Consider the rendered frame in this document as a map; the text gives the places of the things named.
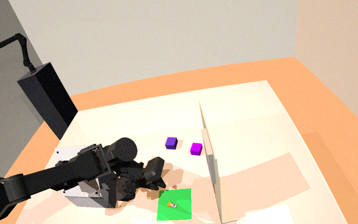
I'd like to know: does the magenta cube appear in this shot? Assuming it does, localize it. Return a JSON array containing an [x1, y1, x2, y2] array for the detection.
[[190, 143, 202, 156]]

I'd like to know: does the purple cube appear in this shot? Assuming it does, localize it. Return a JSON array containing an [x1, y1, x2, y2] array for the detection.
[[165, 137, 178, 150]]

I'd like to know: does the green flat square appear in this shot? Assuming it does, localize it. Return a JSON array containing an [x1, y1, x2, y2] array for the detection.
[[157, 189, 192, 221]]

